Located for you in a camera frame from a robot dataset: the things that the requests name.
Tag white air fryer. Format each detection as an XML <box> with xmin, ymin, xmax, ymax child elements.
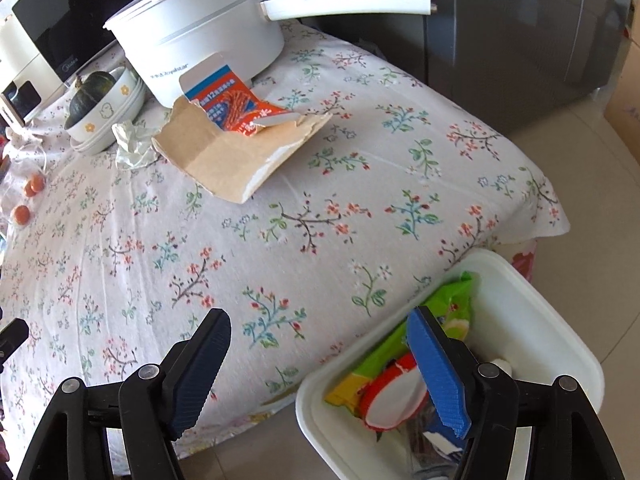
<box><xmin>0</xmin><ymin>12</ymin><xmax>68</xmax><ymax>128</ymax></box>

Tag green snack packet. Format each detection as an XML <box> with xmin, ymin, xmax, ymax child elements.
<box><xmin>325</xmin><ymin>271</ymin><xmax>476</xmax><ymax>418</ymax></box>

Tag crumpled white tissue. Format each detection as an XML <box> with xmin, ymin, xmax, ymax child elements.
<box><xmin>111</xmin><ymin>119</ymin><xmax>163</xmax><ymax>168</ymax></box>

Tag white microwave oven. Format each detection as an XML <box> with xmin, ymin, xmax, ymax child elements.
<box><xmin>10</xmin><ymin>0</ymin><xmax>171</xmax><ymax>83</ymax></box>

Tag white plastic bin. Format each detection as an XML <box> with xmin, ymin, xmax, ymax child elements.
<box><xmin>295</xmin><ymin>249</ymin><xmax>601</xmax><ymax>480</ymax></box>

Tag torn brown cardboard box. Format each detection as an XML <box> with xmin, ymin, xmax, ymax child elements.
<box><xmin>151</xmin><ymin>52</ymin><xmax>334</xmax><ymax>205</ymax></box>

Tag brown cardboard carton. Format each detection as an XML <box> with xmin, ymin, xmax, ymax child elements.
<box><xmin>602</xmin><ymin>25</ymin><xmax>640</xmax><ymax>161</ymax></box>

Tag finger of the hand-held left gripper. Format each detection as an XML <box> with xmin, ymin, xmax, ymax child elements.
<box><xmin>0</xmin><ymin>319</ymin><xmax>30</xmax><ymax>366</ymax></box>

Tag grey refrigerator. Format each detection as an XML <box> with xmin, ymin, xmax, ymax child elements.
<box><xmin>305</xmin><ymin>0</ymin><xmax>631</xmax><ymax>136</ymax></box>

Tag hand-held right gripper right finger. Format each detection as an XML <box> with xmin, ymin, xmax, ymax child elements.
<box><xmin>406</xmin><ymin>305</ymin><xmax>626</xmax><ymax>480</ymax></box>

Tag floral tablecloth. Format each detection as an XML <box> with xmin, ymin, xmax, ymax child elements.
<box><xmin>0</xmin><ymin>20</ymin><xmax>572</xmax><ymax>466</ymax></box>

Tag clear plastic bag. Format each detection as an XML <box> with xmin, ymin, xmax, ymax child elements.
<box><xmin>0</xmin><ymin>125</ymin><xmax>51</xmax><ymax>231</ymax></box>

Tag white flower print bowls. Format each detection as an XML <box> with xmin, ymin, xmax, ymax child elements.
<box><xmin>65</xmin><ymin>66</ymin><xmax>147</xmax><ymax>155</ymax></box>

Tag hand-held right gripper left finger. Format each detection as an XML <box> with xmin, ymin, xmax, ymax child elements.
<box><xmin>17</xmin><ymin>307</ymin><xmax>232</xmax><ymax>480</ymax></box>

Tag white electric pot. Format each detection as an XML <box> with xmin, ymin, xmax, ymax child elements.
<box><xmin>102</xmin><ymin>0</ymin><xmax>441</xmax><ymax>108</ymax></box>

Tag dark green pumpkin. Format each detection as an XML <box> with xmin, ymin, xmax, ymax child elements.
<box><xmin>67</xmin><ymin>71</ymin><xmax>126</xmax><ymax>128</ymax></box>

